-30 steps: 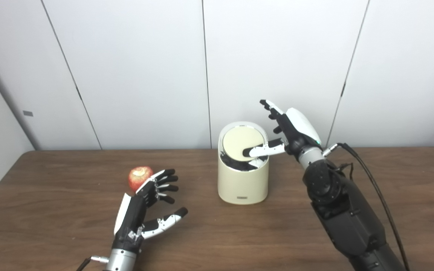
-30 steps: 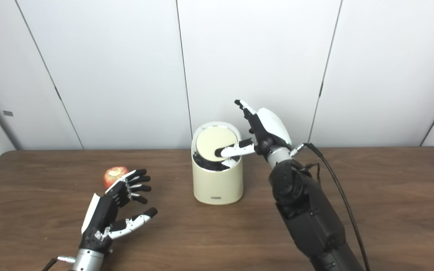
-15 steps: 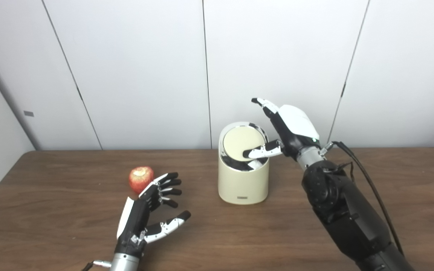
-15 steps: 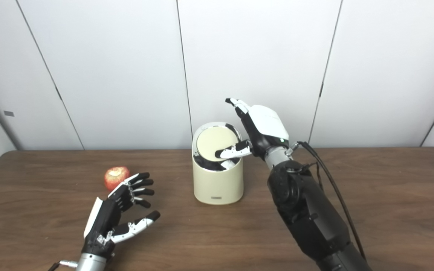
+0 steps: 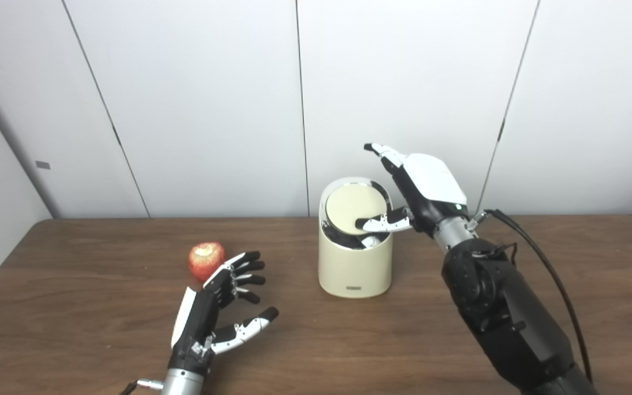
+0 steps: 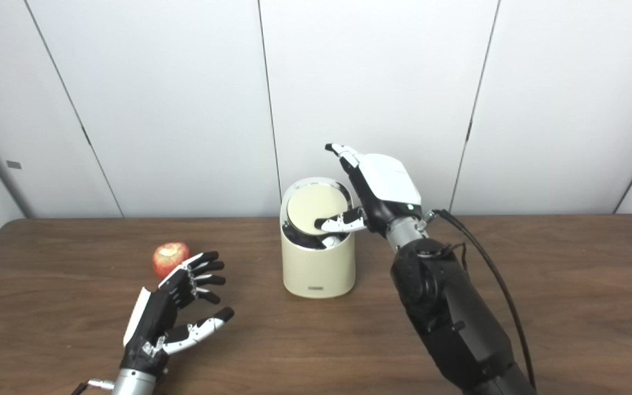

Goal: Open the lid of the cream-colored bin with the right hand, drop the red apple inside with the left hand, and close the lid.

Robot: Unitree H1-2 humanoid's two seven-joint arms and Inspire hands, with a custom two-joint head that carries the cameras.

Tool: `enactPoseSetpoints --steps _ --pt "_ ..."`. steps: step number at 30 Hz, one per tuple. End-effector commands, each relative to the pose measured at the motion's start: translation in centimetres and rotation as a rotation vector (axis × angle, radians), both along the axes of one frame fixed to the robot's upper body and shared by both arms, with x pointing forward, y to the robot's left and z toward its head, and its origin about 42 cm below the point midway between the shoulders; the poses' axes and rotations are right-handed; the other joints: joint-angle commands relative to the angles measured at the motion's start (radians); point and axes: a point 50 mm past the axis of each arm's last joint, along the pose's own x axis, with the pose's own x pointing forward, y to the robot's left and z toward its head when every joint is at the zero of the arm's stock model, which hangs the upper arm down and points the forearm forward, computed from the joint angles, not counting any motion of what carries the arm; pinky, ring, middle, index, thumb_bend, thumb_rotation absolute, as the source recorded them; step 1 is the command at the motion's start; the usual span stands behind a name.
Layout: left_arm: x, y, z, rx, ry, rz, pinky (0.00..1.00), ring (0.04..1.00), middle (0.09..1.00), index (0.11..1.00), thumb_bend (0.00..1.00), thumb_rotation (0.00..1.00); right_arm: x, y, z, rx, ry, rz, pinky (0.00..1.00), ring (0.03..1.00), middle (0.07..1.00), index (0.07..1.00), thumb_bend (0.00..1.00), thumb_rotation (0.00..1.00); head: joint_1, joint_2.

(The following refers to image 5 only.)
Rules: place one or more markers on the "red apple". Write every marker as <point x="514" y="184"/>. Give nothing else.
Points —
<point x="205" y="260"/>

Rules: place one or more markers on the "round cream bin lid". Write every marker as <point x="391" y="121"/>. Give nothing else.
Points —
<point x="349" y="206"/>

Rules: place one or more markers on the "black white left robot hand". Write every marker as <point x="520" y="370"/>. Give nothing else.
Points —
<point x="198" y="318"/>

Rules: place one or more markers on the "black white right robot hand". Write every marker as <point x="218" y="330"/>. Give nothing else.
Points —
<point x="431" y="181"/>

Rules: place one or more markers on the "cream-colored bin body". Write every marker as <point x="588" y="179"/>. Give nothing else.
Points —
<point x="353" y="271"/>

